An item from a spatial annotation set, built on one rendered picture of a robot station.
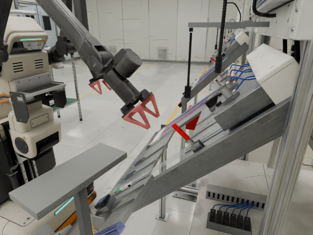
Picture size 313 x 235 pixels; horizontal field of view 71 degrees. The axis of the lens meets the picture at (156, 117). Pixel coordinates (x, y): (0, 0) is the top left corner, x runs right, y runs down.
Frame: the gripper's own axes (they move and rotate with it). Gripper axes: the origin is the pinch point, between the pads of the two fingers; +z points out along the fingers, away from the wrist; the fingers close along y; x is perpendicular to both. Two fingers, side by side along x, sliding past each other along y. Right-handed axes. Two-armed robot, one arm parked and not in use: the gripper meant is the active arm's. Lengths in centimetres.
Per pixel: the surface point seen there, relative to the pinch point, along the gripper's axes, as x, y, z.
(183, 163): -3.7, -10.3, 13.7
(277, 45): -51, 134, 28
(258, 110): -26.7, -6.5, 13.9
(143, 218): 94, 56, 57
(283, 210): -17.8, -14.5, 34.3
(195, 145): -8.7, -7.3, 12.2
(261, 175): -1, 47, 62
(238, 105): -24.0, -6.5, 10.2
